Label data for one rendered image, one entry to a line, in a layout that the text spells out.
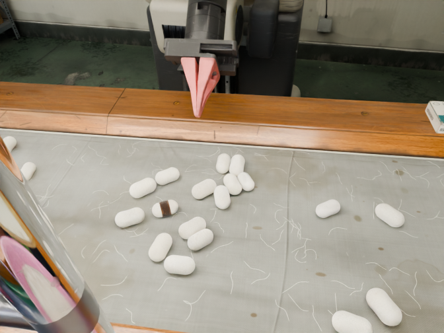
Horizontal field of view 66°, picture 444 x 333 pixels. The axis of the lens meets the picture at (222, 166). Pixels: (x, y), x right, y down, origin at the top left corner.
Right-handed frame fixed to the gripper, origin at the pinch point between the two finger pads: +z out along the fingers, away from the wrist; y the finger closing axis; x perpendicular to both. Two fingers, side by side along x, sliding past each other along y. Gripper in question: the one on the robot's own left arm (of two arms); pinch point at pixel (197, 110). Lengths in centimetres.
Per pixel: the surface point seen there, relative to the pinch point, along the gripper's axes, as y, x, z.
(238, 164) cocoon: 6.4, 0.8, 7.1
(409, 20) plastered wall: 91, 160, -103
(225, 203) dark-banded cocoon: 5.4, -3.5, 12.8
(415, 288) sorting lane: 26.9, -7.7, 19.9
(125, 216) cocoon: -6.5, -6.4, 15.3
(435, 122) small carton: 35.3, 7.2, -2.1
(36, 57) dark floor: -157, 176, -77
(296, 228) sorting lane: 14.6, -3.5, 15.1
